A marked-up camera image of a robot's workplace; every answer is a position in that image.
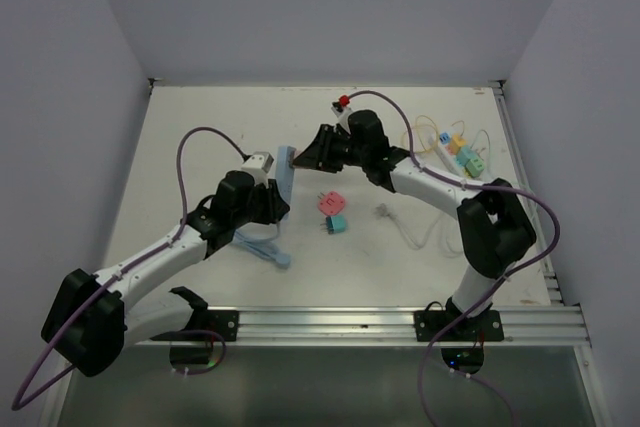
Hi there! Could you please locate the white power strip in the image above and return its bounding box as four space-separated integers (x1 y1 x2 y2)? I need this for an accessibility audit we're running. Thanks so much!
374 132 539 259

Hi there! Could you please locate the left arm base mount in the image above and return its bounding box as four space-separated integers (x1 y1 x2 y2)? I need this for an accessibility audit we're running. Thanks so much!
150 286 240 377

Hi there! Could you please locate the aluminium rail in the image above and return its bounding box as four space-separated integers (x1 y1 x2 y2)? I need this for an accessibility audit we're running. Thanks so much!
124 299 589 347

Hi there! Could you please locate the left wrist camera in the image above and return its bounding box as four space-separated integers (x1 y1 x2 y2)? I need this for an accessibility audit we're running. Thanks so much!
241 151 274 184

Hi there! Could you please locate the yellow plug adapter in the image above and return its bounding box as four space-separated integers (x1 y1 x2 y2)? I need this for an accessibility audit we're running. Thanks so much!
447 134 467 155

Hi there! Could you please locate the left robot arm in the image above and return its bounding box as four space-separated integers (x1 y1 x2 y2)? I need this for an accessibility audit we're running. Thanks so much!
41 171 293 377

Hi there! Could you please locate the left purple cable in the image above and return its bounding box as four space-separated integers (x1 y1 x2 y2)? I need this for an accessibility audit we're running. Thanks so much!
12 126 251 408

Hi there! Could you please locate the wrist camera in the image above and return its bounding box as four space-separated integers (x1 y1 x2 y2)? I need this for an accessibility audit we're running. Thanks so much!
241 151 274 184
331 95 352 121

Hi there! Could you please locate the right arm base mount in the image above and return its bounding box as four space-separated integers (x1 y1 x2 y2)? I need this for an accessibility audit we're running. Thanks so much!
413 300 505 375

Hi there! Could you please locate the teal plug adapter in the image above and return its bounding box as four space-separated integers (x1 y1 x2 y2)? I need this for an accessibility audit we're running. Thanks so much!
321 214 348 235

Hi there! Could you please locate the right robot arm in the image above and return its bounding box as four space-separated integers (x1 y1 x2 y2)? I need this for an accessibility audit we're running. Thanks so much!
293 110 536 340

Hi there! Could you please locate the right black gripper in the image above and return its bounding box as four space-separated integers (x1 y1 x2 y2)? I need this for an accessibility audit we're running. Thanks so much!
294 125 368 175

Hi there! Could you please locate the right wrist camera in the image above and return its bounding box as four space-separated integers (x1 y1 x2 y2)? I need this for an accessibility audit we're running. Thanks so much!
331 95 352 121

